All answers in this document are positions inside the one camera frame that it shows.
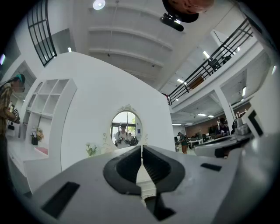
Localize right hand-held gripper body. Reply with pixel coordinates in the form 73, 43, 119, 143
233, 87, 280, 138

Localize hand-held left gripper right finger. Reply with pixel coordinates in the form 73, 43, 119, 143
142, 145, 241, 224

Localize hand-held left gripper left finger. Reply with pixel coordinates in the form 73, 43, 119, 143
32, 145, 158, 224

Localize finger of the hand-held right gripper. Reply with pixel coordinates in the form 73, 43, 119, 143
194, 133, 254, 158

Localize white flowers in vase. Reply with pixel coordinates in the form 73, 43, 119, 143
85, 142, 98, 157

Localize pink mat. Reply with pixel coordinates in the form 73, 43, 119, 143
34, 147, 49, 156

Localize oval white-framed mirror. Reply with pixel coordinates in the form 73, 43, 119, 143
110, 104, 143, 150

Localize black mezzanine railing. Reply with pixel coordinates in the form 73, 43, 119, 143
167, 17, 256, 106

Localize flowers in black pot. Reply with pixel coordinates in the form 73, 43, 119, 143
30, 126, 45, 146

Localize white side desk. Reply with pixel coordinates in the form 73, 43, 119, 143
6, 137, 63, 194

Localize white cubby shelf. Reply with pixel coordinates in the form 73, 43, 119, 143
21, 78, 78, 140

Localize black window grille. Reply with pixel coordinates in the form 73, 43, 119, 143
27, 0, 58, 67

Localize round ceiling lamp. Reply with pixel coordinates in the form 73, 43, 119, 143
92, 0, 106, 11

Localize black head-worn camera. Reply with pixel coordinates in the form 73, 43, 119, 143
159, 12, 185, 32

